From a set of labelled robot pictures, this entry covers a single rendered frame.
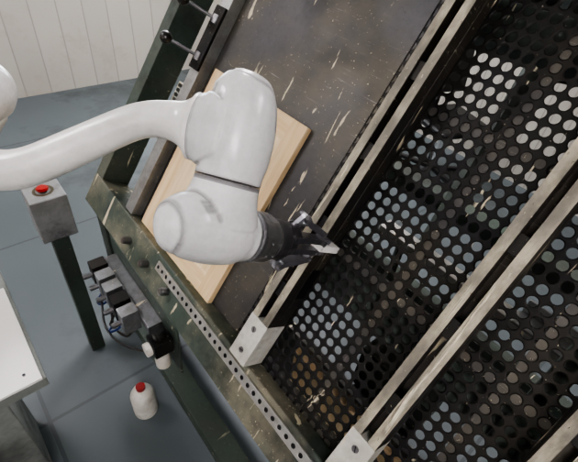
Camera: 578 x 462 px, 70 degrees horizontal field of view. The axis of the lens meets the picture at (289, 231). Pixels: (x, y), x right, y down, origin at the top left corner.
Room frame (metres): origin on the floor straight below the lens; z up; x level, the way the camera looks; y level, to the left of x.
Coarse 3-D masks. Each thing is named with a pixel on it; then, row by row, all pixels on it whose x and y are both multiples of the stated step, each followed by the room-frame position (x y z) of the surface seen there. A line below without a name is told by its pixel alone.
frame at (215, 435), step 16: (144, 336) 1.07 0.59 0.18; (176, 368) 0.93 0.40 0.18; (176, 384) 0.86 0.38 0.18; (192, 384) 0.87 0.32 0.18; (192, 400) 0.80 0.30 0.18; (208, 400) 0.81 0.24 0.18; (192, 416) 0.74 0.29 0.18; (208, 416) 0.74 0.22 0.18; (208, 432) 0.69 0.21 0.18; (224, 432) 0.69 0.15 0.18; (208, 448) 0.65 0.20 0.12; (224, 448) 0.63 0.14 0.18; (240, 448) 0.64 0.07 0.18
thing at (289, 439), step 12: (168, 276) 0.83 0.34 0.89; (180, 288) 0.78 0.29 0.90; (180, 300) 0.76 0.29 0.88; (192, 312) 0.71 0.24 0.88; (204, 324) 0.67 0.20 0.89; (216, 336) 0.64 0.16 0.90; (216, 348) 0.61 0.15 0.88; (228, 360) 0.58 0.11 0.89; (240, 372) 0.55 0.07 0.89; (252, 384) 0.52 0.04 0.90; (252, 396) 0.49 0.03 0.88; (264, 408) 0.47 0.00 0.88; (276, 420) 0.44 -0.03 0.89; (276, 432) 0.42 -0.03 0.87; (288, 432) 0.41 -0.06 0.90; (288, 444) 0.39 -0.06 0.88; (300, 444) 0.39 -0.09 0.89; (300, 456) 0.37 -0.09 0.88
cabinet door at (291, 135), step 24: (216, 72) 1.26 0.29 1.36; (288, 120) 1.00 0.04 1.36; (288, 144) 0.95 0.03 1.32; (168, 168) 1.14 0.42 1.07; (192, 168) 1.08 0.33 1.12; (288, 168) 0.92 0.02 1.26; (168, 192) 1.07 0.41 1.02; (264, 192) 0.89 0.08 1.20; (144, 216) 1.06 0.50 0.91; (192, 264) 0.85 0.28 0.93; (216, 288) 0.77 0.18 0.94
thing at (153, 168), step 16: (224, 0) 1.38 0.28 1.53; (240, 0) 1.38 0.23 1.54; (224, 32) 1.34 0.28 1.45; (208, 64) 1.30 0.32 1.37; (192, 80) 1.27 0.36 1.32; (192, 96) 1.25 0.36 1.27; (160, 144) 1.19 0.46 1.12; (160, 160) 1.16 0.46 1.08; (144, 176) 1.14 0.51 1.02; (160, 176) 1.16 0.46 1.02; (144, 192) 1.11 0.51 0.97; (128, 208) 1.10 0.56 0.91; (144, 208) 1.11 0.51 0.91
